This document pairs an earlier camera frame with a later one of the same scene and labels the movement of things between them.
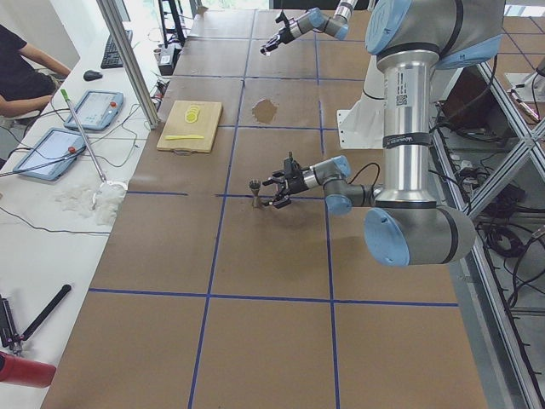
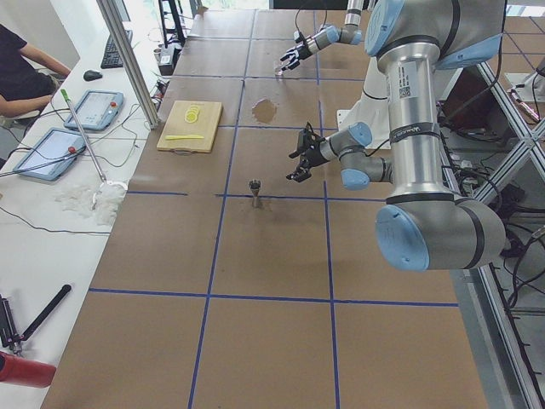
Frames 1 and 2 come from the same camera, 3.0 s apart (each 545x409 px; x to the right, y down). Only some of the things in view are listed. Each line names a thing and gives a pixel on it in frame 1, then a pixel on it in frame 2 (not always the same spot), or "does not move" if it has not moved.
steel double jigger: x=255 y=185 does not move
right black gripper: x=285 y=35 -> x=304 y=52
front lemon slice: x=191 y=117 does not move
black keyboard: x=111 y=59 does not move
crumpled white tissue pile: x=103 y=205 does not move
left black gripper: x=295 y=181 -> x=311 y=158
